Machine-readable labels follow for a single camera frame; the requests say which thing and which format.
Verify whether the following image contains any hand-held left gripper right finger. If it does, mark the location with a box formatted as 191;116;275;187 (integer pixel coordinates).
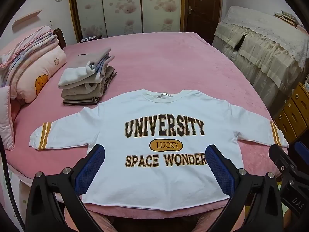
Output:
205;144;283;232

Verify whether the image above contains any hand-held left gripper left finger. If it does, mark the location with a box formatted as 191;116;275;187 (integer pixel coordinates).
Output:
26;144;105;232

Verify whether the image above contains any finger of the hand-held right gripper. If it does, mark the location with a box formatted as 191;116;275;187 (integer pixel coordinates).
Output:
294;141;309;172
269;144;298;182

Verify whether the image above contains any white printed sweatshirt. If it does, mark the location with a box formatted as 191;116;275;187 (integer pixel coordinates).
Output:
29;89;289;210

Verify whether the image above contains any stack of folded clothes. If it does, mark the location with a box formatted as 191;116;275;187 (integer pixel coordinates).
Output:
57;55;115;89

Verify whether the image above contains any yellow wooden drawer cabinet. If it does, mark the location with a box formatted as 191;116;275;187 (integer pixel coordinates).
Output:
274;82;309;146

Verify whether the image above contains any beige folded garment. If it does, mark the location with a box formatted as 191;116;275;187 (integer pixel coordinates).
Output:
61;66;117;97

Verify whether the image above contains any pink pillow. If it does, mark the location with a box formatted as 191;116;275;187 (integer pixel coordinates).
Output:
0;86;18;152

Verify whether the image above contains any beige lace covered furniture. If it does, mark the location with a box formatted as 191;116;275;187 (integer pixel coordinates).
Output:
212;5;309;95

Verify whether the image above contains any pink bed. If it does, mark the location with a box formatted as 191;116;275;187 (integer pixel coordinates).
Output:
5;31;290;223

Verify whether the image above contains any stack of books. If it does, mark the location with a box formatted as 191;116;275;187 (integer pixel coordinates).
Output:
274;11;299;26

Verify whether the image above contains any dark wooden headboard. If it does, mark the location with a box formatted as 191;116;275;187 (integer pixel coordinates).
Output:
53;28;67;49

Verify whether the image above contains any pink striped folded quilt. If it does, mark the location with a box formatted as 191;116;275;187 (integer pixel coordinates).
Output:
0;25;60;87

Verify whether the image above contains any brown wooden door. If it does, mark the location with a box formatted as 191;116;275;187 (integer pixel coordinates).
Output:
180;0;223;45

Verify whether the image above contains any floral sliding door wardrobe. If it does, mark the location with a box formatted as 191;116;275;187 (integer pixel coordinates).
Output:
68;0;189;43

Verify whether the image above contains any pink wall shelf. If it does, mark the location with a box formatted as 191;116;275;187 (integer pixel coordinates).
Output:
12;10;43;28

